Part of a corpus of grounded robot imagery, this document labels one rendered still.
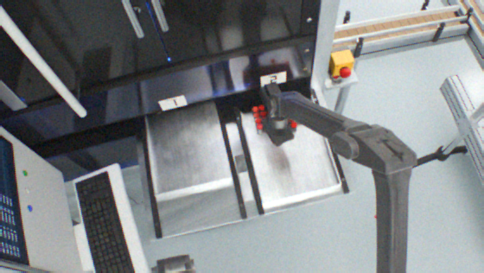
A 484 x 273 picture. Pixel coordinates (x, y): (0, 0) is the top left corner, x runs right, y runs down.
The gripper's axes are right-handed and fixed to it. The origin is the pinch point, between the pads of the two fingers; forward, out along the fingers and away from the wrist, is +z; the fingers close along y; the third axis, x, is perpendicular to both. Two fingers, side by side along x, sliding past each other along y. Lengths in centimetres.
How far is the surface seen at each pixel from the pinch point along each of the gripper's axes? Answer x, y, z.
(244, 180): 16.0, -6.3, 3.8
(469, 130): -92, -24, 39
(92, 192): 67, 17, 10
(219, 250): 39, -7, 92
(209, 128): 18.1, 16.9, 4.1
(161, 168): 39.5, 10.9, 4.0
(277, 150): 1.3, -1.9, 3.8
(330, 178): -9.5, -19.1, 3.7
